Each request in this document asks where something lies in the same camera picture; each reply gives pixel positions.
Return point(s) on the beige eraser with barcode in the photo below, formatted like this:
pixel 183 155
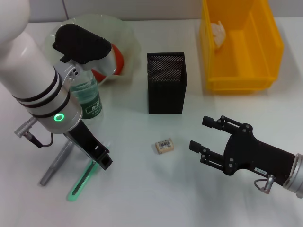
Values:
pixel 165 146

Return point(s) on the grey pen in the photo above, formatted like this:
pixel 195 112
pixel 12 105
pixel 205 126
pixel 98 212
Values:
pixel 54 165

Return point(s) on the red-orange fruit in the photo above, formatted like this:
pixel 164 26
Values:
pixel 118 59

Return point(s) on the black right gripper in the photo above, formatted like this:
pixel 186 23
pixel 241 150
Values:
pixel 258 156

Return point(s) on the black mesh pen holder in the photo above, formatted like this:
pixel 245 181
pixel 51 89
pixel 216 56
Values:
pixel 165 94

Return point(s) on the green utility knife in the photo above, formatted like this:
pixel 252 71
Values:
pixel 80 184

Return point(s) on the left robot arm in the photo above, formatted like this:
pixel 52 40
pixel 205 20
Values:
pixel 28 78

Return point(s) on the pale green glass fruit plate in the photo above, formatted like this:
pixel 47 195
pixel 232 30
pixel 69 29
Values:
pixel 125 37

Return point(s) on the yellow plastic bin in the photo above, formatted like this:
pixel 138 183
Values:
pixel 248 59

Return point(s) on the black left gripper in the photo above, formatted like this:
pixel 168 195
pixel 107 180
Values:
pixel 82 139

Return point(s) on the clear green-label water bottle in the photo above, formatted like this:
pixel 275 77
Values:
pixel 91 101

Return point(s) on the white paper ball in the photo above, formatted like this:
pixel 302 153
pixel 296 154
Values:
pixel 217 33

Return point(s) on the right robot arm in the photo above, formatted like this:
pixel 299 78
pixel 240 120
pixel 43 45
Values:
pixel 296 177

